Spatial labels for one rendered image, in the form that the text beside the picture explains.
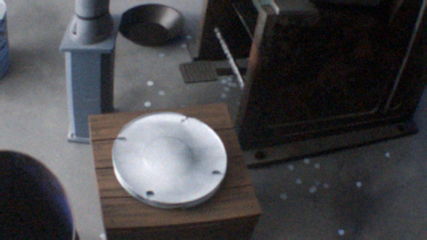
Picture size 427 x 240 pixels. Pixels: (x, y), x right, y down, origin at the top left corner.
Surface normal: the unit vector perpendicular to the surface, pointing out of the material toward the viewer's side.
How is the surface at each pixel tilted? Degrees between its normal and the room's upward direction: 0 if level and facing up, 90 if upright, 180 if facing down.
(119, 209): 0
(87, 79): 90
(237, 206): 0
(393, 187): 0
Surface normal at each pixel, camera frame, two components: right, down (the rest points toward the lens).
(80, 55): 0.00, 0.74
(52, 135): 0.13, -0.67
